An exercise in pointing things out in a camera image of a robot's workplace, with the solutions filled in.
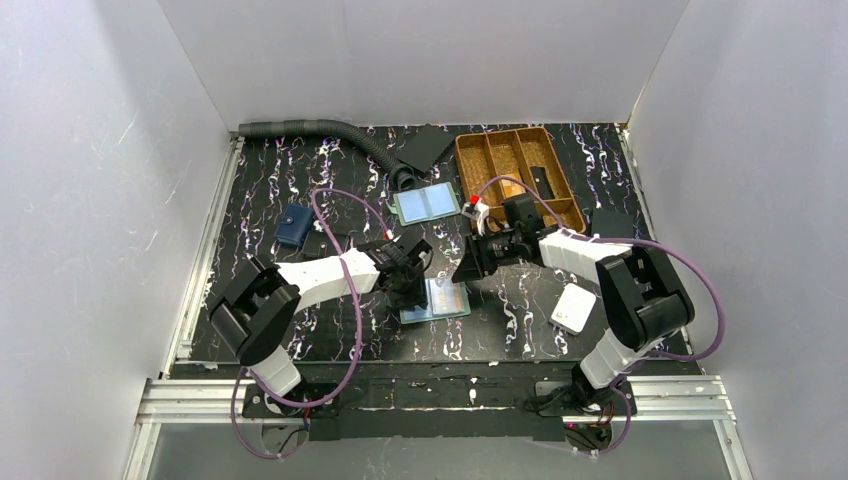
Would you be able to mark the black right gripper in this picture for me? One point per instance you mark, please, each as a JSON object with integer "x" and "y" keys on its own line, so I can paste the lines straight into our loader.
{"x": 485, "y": 251}

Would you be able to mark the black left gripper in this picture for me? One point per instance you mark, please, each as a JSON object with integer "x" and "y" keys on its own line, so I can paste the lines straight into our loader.
{"x": 407, "y": 277}

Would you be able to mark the mint green card holder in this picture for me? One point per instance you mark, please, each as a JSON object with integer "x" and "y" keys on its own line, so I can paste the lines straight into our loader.
{"x": 445, "y": 300}

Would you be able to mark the black VIP credit card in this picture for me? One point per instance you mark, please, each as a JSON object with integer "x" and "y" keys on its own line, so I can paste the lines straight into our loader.
{"x": 541, "y": 182}

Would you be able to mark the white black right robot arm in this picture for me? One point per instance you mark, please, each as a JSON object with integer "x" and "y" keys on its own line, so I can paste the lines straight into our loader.
{"x": 642, "y": 294}

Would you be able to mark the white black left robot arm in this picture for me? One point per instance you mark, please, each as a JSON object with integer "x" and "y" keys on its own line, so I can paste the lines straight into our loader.
{"x": 253, "y": 312}

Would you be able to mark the open mint card holder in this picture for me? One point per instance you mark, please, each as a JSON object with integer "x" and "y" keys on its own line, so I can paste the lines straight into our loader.
{"x": 425, "y": 204}

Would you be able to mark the orange card in tray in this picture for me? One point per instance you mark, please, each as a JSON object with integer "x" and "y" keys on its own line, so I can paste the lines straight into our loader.
{"x": 511, "y": 185}

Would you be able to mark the black snap wallet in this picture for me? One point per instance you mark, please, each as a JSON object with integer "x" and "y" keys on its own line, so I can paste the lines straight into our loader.
{"x": 318, "y": 245}

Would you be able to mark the wicker divided tray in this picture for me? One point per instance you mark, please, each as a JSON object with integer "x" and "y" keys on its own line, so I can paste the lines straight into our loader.
{"x": 483, "y": 156}

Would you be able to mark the white rectangular box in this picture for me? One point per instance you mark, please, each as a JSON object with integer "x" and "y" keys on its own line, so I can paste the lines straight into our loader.
{"x": 573, "y": 309}

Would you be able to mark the navy blue wallet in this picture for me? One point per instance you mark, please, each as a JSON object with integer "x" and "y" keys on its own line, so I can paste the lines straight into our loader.
{"x": 294, "y": 225}

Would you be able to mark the black flat pad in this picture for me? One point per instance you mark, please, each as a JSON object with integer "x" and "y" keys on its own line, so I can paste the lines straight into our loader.
{"x": 425, "y": 148}

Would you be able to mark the black flat wallet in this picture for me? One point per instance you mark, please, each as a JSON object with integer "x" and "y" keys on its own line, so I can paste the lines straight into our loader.
{"x": 611, "y": 224}

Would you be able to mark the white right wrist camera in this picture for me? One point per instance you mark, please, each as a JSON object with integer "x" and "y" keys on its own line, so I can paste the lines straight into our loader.
{"x": 477, "y": 212}

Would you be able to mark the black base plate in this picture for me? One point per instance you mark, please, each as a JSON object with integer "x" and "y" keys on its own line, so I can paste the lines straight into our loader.
{"x": 443, "y": 399}

